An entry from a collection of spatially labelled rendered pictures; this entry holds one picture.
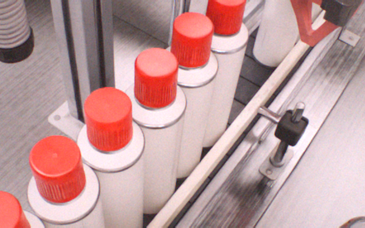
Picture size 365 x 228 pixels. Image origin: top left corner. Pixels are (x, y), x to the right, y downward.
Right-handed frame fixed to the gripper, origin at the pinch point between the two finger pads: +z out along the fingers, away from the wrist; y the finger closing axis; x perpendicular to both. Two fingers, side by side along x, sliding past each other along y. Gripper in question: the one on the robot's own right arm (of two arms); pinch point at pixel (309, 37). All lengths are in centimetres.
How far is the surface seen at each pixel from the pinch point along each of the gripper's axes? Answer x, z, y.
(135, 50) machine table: 23.9, 18.9, 1.9
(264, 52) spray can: 6.1, 11.4, 6.3
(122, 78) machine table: 21.8, 18.8, -3.6
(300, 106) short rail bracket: -2.3, 6.9, -2.9
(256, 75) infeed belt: 5.7, 13.8, 4.4
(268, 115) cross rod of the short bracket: 0.6, 10.8, -2.9
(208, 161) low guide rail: 2.8, 10.2, -12.8
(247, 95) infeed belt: 4.9, 13.8, 0.6
